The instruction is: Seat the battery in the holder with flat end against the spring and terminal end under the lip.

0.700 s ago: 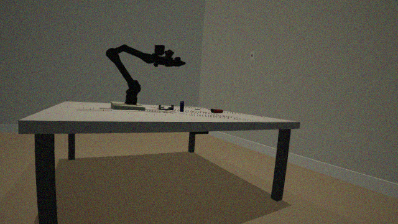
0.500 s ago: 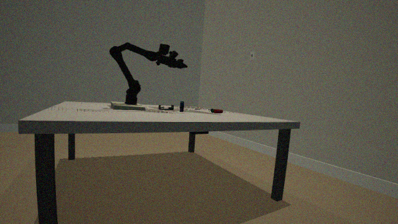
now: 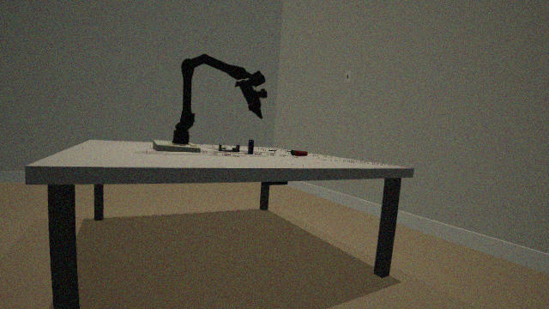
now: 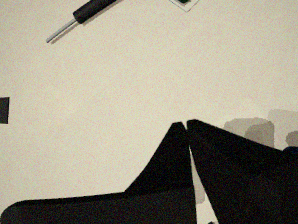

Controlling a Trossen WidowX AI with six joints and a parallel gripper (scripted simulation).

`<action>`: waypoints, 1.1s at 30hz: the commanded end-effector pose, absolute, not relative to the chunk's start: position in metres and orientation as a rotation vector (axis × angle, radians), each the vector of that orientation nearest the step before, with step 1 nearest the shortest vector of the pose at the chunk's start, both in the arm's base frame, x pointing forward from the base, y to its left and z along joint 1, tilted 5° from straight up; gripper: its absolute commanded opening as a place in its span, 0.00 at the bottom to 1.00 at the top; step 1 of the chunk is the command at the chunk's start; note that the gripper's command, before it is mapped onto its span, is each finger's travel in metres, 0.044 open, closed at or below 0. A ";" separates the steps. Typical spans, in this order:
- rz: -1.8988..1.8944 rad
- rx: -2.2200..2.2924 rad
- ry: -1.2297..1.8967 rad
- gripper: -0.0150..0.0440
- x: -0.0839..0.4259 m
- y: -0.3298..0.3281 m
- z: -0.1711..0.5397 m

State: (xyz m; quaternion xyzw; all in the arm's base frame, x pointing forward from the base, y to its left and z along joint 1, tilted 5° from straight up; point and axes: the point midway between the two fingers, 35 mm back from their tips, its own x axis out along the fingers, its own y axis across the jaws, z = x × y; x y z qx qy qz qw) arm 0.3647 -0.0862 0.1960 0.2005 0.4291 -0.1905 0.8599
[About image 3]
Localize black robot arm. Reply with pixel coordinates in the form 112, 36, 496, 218
172, 54, 265, 144

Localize blue cylindrical battery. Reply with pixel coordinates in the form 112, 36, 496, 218
248, 139, 254, 155

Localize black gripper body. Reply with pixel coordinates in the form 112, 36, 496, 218
243, 89, 261, 111

